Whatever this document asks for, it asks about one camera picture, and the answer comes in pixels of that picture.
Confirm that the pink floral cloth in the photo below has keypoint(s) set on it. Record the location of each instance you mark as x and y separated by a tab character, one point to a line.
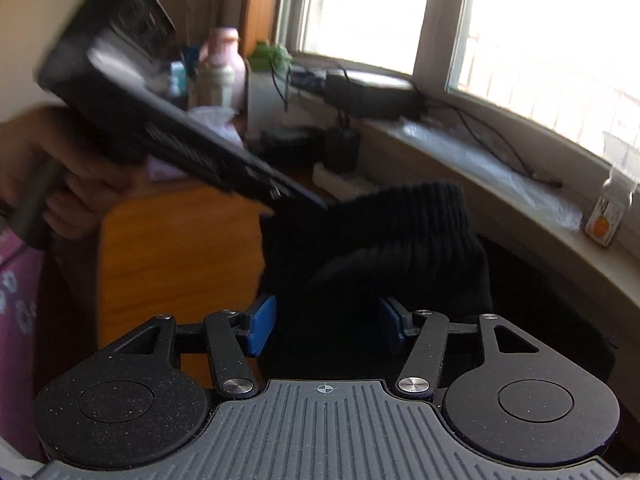
20	275

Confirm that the clear plastic bag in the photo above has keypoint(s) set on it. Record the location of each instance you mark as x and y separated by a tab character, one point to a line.
473	162

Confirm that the pink and white bottle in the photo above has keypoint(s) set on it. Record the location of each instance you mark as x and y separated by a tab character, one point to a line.
220	76

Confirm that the person's left hand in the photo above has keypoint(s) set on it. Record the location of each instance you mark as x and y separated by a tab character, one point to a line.
93	186

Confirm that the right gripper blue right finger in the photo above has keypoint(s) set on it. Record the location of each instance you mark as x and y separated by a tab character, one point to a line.
398	319

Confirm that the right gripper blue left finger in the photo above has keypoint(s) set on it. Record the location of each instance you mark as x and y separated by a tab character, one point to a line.
262	317

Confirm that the black power adapter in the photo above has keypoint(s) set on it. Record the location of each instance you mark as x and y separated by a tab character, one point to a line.
342	149

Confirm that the white power strip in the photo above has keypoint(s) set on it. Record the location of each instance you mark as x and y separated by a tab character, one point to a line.
342	186

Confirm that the small jar with orange label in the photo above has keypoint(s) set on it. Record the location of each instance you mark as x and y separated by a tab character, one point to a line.
608	211

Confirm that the black box on sill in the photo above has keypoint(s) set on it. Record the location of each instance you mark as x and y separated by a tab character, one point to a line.
364	95

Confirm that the green plant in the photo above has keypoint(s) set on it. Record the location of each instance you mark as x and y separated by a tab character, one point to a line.
267	56

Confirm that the black garment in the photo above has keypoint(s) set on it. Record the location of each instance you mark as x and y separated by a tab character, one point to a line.
331	270

